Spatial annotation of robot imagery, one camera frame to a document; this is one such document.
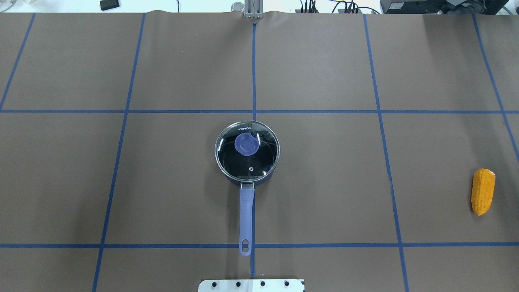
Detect glass lid blue knob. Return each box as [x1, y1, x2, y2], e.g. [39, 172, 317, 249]
[214, 120, 281, 183]

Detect blue saucepan with handle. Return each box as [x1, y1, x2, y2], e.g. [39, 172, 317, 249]
[214, 120, 281, 257]

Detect yellow toy corn cob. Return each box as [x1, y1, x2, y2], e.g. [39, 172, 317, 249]
[471, 168, 496, 216]

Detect brown table mat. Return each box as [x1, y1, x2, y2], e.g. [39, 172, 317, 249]
[1, 11, 518, 292]

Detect small black box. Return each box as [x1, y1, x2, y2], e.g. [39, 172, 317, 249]
[99, 0, 120, 11]

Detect black monitor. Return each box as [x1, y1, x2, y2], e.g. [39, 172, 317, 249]
[380, 0, 508, 15]

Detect aluminium frame post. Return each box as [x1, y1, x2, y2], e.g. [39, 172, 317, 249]
[243, 0, 264, 19]

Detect white pedestal base plate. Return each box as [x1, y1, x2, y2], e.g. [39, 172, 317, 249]
[198, 279, 305, 292]

